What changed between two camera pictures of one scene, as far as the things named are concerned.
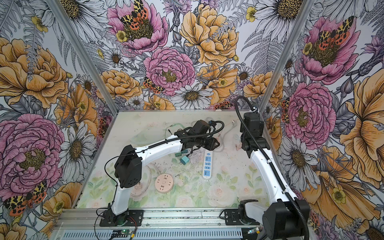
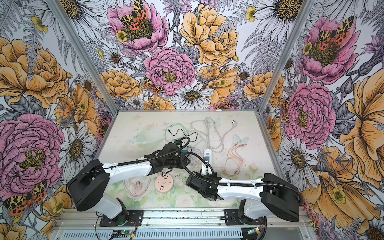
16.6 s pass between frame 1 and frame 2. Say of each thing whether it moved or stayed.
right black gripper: moved
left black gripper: moved
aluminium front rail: stayed
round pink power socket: stayed
